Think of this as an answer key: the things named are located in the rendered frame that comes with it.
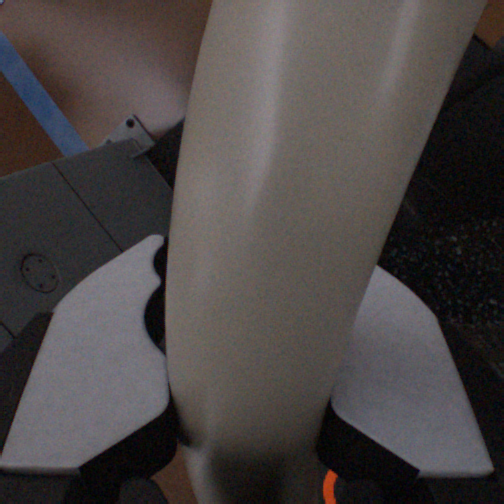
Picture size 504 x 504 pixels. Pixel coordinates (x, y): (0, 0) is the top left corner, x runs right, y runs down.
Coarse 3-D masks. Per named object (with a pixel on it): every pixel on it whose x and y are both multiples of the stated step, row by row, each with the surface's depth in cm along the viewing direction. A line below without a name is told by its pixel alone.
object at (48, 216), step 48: (144, 144) 120; (0, 192) 66; (48, 192) 77; (96, 192) 91; (144, 192) 109; (0, 240) 61; (48, 240) 70; (96, 240) 82; (0, 288) 56; (48, 288) 65; (0, 336) 52
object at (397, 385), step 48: (384, 288) 10; (384, 336) 8; (432, 336) 8; (336, 384) 7; (384, 384) 7; (432, 384) 7; (336, 432) 6; (384, 432) 6; (432, 432) 6; (480, 432) 6; (384, 480) 6
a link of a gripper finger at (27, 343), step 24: (48, 312) 8; (24, 336) 7; (0, 360) 7; (24, 360) 7; (0, 384) 6; (24, 384) 6; (0, 408) 6; (0, 432) 5; (0, 456) 5; (0, 480) 5; (24, 480) 5; (48, 480) 5; (72, 480) 5
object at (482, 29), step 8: (488, 0) 86; (496, 0) 86; (488, 8) 87; (496, 8) 87; (480, 16) 88; (488, 16) 88; (496, 16) 87; (480, 24) 89; (488, 24) 89; (496, 24) 88; (480, 32) 90; (488, 32) 90; (496, 32) 89; (480, 40) 92; (488, 40) 90; (496, 40) 90; (488, 48) 92
